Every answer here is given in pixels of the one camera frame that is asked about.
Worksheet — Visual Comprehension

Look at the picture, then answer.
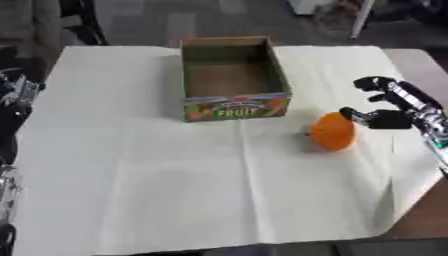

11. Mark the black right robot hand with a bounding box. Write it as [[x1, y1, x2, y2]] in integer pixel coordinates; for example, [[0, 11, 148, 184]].
[[337, 75, 445, 130]]

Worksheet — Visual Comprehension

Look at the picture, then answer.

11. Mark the printed cardboard box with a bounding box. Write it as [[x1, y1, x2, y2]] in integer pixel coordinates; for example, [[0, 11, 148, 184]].
[[178, 35, 294, 123]]

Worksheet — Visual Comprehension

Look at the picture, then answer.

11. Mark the orange toy pumpkin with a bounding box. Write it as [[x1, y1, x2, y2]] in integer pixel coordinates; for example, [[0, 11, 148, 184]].
[[302, 111, 359, 153]]

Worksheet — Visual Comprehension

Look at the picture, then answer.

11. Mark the white table leg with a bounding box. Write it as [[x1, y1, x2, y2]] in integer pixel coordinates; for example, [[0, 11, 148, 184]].
[[348, 0, 377, 40]]

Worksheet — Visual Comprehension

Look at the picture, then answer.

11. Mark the black chair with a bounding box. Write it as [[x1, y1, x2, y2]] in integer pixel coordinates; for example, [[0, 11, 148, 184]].
[[57, 0, 111, 47]]

